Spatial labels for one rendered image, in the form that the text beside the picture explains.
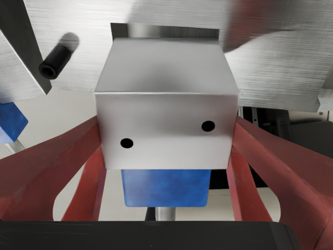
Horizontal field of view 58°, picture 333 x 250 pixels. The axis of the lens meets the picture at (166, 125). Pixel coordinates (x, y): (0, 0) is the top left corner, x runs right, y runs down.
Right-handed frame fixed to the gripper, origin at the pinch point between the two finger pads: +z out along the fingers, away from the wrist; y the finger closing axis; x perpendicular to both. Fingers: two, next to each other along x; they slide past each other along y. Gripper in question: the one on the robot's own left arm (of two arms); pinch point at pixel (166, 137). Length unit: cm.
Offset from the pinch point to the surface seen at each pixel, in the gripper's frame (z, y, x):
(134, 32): 7.9, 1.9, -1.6
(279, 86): 4.2, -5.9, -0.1
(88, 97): 110, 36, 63
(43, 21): 5.5, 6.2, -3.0
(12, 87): 10.9, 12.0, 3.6
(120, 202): 122, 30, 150
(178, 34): 7.5, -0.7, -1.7
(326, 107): 13.1, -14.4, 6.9
